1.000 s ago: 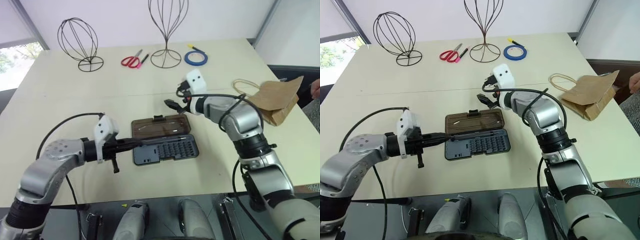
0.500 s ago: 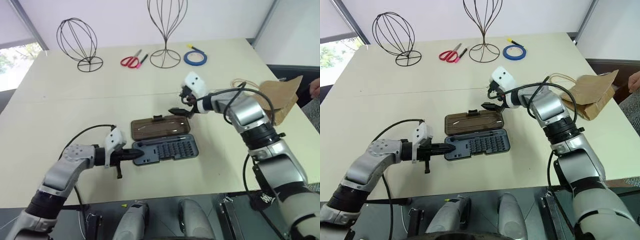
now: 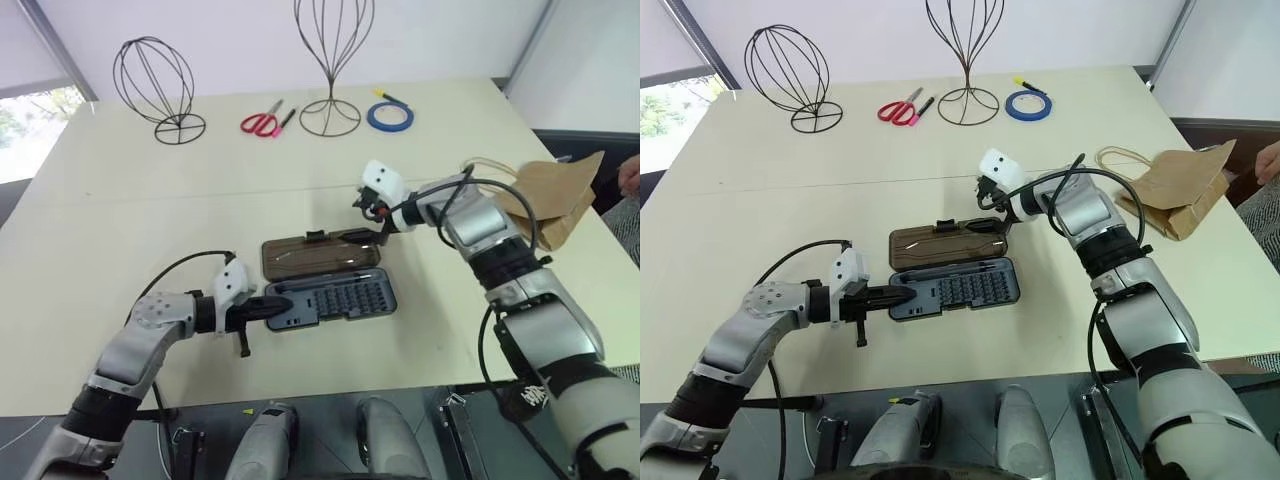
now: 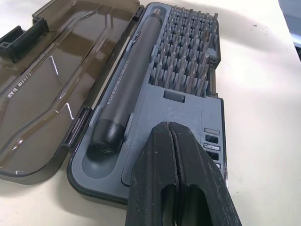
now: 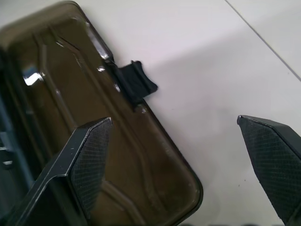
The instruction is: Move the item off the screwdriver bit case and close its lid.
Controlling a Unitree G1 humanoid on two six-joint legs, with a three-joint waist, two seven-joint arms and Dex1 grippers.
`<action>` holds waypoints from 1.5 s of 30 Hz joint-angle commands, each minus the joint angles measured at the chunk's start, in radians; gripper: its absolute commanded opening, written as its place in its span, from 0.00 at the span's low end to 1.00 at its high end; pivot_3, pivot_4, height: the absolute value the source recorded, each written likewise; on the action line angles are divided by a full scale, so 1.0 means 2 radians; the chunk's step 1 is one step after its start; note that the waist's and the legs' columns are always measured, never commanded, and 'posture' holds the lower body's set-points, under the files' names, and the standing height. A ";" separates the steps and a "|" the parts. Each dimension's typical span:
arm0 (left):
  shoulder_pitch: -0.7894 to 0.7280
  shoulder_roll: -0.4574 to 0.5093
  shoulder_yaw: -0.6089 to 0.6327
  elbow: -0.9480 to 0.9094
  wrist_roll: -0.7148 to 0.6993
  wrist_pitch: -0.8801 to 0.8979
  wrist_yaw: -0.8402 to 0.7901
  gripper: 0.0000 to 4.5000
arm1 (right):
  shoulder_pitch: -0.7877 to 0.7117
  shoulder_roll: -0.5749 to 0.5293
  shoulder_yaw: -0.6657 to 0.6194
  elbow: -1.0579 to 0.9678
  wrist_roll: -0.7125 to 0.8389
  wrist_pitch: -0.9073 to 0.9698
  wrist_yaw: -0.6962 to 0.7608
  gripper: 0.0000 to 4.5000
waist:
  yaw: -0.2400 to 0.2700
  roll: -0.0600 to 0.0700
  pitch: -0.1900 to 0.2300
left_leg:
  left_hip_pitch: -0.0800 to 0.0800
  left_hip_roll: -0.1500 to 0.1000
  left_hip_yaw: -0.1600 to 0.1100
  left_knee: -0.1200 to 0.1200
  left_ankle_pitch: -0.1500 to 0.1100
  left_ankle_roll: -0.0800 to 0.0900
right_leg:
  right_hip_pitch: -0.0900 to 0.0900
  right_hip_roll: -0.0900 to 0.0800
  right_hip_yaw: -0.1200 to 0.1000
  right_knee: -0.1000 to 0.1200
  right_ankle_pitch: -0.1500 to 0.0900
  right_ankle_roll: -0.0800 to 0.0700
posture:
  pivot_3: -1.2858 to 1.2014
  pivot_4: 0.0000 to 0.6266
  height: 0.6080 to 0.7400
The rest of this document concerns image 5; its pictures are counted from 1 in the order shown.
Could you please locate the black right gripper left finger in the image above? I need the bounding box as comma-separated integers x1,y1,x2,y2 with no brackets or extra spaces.
8,117,113,226

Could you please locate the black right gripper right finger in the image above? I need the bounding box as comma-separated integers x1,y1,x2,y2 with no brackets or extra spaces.
237,114,301,226

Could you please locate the dark translucent plastic case lid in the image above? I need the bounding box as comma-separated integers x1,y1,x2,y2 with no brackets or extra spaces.
0,0,204,226

